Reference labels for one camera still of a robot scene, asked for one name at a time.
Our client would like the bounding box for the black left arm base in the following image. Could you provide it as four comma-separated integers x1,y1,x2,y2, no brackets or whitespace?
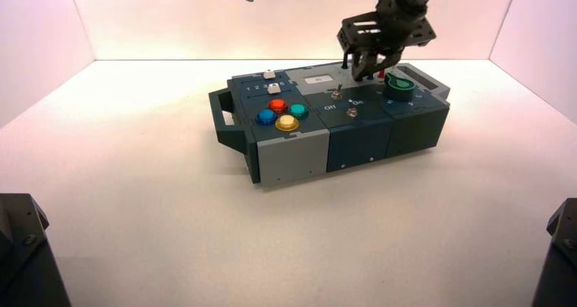
0,192,72,307

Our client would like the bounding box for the yellow push button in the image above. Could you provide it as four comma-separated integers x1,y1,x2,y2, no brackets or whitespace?
275,114,301,133

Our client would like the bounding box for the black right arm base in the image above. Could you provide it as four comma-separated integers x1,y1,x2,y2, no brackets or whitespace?
531,197,577,307

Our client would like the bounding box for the teal push button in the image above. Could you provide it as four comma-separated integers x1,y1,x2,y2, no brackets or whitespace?
288,103,310,120

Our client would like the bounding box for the green rotary knob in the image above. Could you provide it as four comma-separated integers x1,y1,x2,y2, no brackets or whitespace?
384,72,416,102

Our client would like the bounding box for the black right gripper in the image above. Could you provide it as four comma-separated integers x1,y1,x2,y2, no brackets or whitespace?
337,12,438,82

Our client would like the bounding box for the blue grey modular task box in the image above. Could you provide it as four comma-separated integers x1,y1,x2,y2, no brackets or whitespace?
208,61,452,189

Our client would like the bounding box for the blue push button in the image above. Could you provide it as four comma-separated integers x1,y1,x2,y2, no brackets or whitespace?
255,108,278,127

